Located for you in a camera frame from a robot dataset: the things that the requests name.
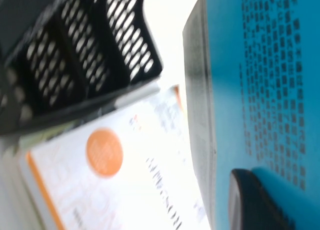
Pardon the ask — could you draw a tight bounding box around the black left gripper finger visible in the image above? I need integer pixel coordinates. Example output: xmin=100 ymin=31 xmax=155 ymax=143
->
xmin=227 ymin=168 xmax=296 ymax=230

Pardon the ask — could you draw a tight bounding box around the blue grey DTC book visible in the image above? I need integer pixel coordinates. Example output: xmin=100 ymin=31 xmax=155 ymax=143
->
xmin=181 ymin=0 xmax=320 ymax=230

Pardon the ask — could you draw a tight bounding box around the white orange ROS2 book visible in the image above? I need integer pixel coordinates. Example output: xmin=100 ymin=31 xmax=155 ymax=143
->
xmin=18 ymin=84 xmax=213 ymax=230

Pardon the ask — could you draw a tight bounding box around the black plastic book stand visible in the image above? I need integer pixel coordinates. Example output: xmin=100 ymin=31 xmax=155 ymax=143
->
xmin=0 ymin=0 xmax=164 ymax=137

